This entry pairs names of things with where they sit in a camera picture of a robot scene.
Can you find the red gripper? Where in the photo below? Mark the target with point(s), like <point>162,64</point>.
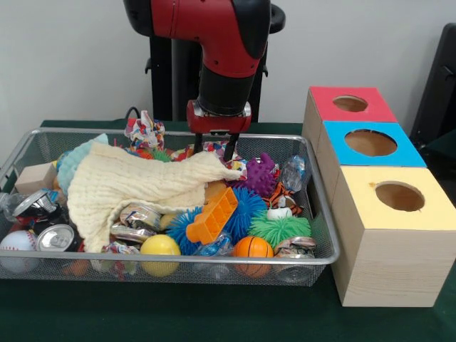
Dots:
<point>217,124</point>

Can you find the polka dot cloth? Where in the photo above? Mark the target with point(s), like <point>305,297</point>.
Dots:
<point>215,146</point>

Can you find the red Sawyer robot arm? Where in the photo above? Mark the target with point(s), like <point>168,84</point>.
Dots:
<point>221,28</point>

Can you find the clear mesh bin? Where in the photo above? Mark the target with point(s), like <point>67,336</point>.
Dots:
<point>213,274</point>

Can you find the wooden box with three holes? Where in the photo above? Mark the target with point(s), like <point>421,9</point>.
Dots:
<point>392,263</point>

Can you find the purple spiky toy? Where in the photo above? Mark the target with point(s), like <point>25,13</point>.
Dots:
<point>260,176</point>

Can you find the orange plastic block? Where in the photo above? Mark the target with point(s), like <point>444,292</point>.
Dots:
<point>213,217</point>

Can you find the floral patterned cloth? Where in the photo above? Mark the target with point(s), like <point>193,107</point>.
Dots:
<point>142,132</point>

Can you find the blue spiky ball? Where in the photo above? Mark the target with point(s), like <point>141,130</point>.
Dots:
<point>249,210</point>

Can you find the cream waffle cloth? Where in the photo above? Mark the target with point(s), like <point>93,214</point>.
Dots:
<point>135,178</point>

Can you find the green spiky ball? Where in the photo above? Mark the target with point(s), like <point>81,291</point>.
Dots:
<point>281,228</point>

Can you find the orange mini basketball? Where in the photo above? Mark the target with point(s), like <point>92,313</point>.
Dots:
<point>253,247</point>

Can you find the yellow plastic ball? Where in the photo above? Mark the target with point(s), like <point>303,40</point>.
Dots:
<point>160,246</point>

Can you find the white baseball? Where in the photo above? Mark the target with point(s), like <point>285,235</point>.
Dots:
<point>18,240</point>

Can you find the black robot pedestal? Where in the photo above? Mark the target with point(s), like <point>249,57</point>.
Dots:
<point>178,82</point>

